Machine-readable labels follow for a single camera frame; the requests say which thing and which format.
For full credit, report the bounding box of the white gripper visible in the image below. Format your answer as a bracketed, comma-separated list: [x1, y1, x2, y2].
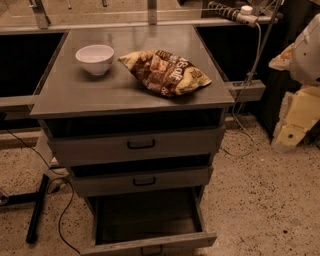
[271, 86, 320, 153]

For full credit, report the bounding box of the grey bottom drawer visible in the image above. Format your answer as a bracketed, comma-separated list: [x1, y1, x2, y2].
[81, 187, 217, 256]

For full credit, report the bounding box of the grey drawer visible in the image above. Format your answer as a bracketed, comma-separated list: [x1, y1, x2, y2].
[68, 166, 213, 197]
[81, 187, 217, 256]
[48, 126, 225, 167]

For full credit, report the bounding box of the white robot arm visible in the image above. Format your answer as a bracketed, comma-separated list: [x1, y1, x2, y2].
[269, 14, 320, 152]

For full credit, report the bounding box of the grey top drawer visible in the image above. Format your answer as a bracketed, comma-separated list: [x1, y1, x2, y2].
[48, 126, 225, 167]

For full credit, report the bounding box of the grey drawer cabinet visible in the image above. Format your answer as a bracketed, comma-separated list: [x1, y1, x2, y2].
[29, 24, 236, 198]

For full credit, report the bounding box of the grey middle drawer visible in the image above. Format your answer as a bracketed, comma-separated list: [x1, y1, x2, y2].
[68, 166, 213, 197]

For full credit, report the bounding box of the dark cabinet at right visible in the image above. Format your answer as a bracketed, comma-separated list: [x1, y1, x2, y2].
[262, 0, 320, 130]

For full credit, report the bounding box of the brown yellow chip bag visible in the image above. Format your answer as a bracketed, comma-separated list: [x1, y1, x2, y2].
[118, 50, 211, 97]

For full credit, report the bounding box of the white ceramic bowl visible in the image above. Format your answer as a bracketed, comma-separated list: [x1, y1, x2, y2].
[75, 44, 115, 76]

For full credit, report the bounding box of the black metal stand foot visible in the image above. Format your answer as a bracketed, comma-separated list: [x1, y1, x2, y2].
[0, 174, 49, 244]

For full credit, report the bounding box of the grey metal frame rail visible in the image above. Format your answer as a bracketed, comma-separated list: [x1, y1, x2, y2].
[226, 80, 266, 102]

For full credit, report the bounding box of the white hanging cable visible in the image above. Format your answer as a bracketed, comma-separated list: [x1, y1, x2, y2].
[221, 21, 263, 158]

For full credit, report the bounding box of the black floor cable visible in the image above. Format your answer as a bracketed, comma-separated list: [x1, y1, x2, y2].
[0, 128, 82, 255]

